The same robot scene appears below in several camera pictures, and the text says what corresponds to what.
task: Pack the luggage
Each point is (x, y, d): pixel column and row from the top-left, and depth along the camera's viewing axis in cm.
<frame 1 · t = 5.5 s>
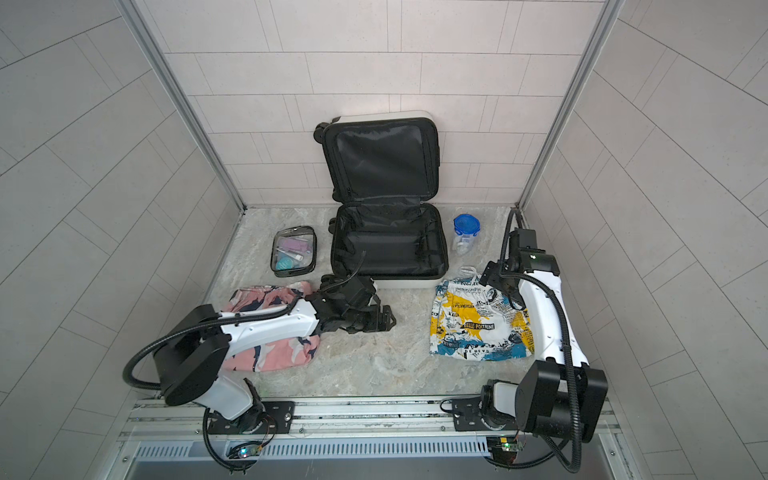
left hand: (394, 323, 82), fingers open
right hand: (496, 282, 81), fingers open
white black-lined carry-on suitcase: (384, 173, 101), point 21 cm above the table
yellow blue print shorts: (473, 321, 88), on the table
clear black-trimmed toiletry bag: (293, 251, 104), on the table
clear container blue lid: (466, 227, 97), point 13 cm above the table

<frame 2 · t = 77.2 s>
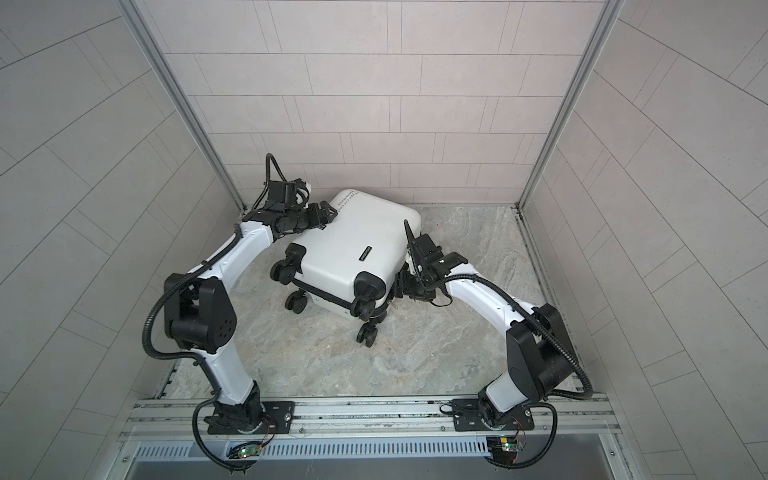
left hand: (335, 209, 89), fingers open
right hand: (396, 293, 82), fingers open
white black-lined carry-on suitcase: (352, 264, 77), point 21 cm above the table
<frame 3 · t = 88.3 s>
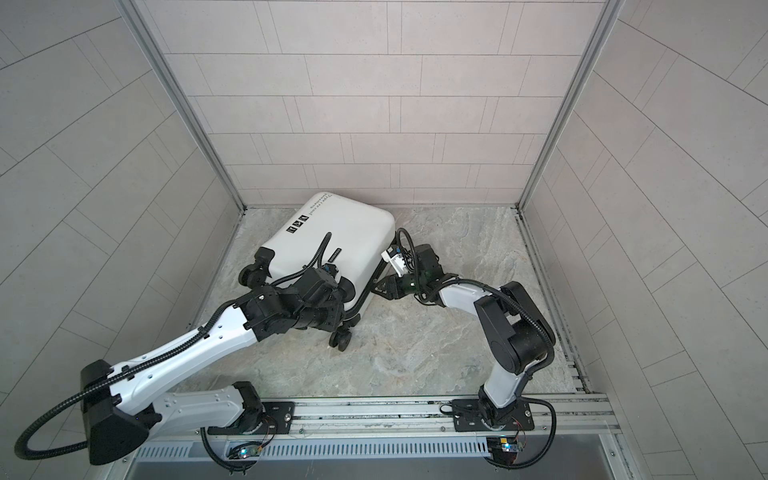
left hand: (347, 313, 74), fingers open
right hand: (376, 290, 85), fingers open
white black-lined carry-on suitcase: (363, 245, 86), point 17 cm above the table
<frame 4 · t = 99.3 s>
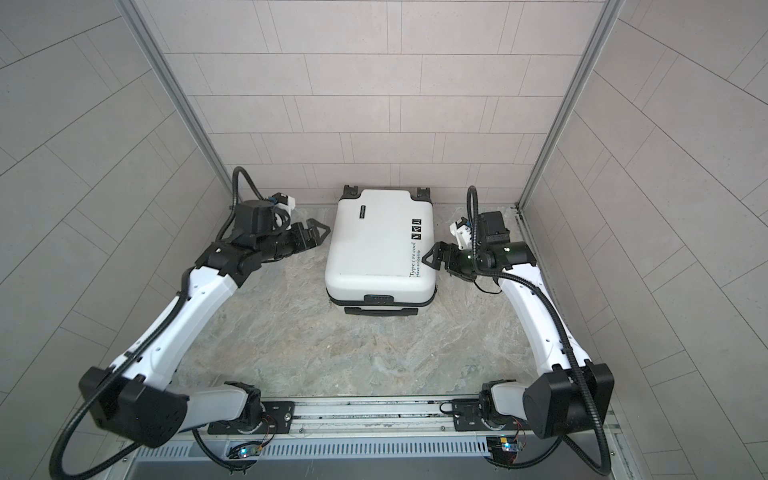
left hand: (326, 232, 73), fingers open
right hand: (432, 264, 75), fingers open
white black-lined carry-on suitcase: (380, 251, 80), point 21 cm above the table
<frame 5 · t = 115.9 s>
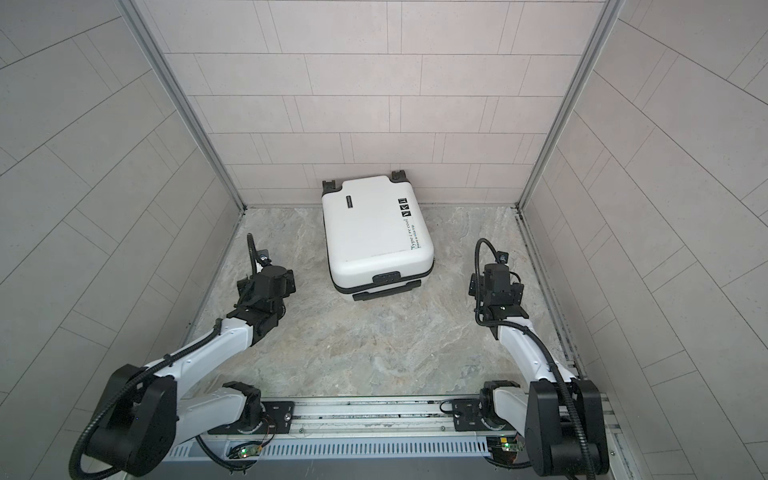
left hand: (276, 269, 86), fingers open
right hand: (491, 278, 88), fingers open
white black-lined carry-on suitcase: (377, 236, 85), point 20 cm above the table
